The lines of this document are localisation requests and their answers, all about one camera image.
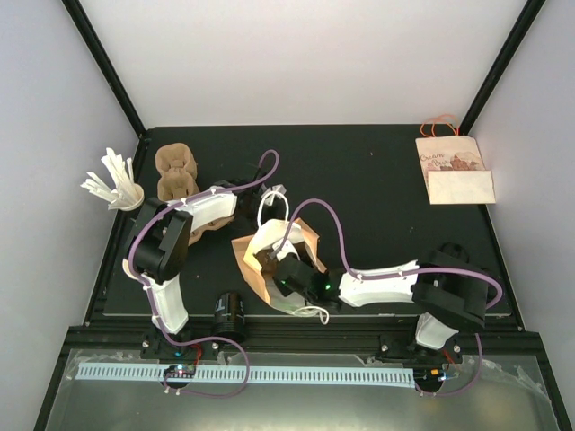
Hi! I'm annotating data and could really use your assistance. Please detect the brown paper takeout bag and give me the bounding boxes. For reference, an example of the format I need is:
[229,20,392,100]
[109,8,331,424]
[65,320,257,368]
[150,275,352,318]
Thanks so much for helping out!
[232,198,330,325]

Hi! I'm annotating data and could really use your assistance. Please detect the stack of black cup lids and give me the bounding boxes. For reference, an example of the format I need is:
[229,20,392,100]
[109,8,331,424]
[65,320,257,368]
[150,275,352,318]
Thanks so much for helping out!
[212,292,246,343]

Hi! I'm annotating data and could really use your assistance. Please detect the brown pulp cup carrier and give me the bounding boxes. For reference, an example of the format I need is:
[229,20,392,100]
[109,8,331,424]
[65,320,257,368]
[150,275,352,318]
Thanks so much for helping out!
[188,215,234,246]

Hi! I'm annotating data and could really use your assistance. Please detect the black lid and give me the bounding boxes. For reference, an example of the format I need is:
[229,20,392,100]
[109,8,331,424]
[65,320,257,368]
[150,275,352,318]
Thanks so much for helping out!
[439,242,470,262]
[481,268,497,278]

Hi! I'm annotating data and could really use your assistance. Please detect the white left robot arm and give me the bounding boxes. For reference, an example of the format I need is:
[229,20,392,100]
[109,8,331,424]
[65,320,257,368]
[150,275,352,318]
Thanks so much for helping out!
[122,180,268,347]

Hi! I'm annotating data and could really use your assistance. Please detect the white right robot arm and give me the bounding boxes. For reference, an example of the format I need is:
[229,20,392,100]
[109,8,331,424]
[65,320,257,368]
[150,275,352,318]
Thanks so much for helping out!
[271,249,491,350]

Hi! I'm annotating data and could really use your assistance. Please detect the white paper coffee cup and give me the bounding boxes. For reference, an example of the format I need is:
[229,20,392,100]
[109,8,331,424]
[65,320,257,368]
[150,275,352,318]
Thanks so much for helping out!
[122,259,136,279]

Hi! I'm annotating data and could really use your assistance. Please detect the stack of pulp cup carriers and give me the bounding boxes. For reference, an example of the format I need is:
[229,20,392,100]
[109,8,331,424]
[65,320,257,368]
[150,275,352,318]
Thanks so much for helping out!
[155,143,199,202]

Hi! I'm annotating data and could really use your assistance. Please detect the cup of white wrapped stirrers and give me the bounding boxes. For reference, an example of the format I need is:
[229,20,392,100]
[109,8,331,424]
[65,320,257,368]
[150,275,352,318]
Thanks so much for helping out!
[80,147,145,212]

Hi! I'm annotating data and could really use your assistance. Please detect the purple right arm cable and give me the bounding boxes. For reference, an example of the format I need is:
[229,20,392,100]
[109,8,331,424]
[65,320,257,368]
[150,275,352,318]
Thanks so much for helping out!
[273,198,504,399]

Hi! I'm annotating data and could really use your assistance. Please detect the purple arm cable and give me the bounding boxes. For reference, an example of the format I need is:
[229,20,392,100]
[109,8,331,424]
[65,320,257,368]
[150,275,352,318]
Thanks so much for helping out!
[128,149,280,400]
[273,198,504,399]

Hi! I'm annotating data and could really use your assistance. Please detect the printed paper bag orange handles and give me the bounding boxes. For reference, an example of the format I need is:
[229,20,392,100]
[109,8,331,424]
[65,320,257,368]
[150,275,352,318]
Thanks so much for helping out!
[415,114,496,205]

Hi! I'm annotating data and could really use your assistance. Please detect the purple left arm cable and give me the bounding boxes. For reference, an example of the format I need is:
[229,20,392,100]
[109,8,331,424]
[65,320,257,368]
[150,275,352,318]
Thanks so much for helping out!
[128,149,280,400]

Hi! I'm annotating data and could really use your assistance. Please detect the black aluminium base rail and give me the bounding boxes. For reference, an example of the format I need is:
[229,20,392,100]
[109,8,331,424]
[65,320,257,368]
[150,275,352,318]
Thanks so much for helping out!
[61,316,545,363]

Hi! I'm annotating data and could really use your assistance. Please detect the light blue cable duct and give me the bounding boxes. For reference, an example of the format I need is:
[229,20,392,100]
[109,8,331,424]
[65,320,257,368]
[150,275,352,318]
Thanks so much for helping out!
[75,363,415,389]

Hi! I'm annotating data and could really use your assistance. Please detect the black left frame post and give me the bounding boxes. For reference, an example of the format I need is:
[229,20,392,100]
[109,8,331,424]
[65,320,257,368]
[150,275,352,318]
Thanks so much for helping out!
[61,0,146,138]

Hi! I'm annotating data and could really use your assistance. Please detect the black frame post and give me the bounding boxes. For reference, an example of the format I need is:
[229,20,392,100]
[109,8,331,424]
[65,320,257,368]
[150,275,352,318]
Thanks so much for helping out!
[459,0,546,135]
[61,0,146,138]

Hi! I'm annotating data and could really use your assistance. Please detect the black right frame post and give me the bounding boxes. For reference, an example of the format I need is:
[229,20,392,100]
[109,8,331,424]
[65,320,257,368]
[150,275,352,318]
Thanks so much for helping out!
[459,0,546,135]

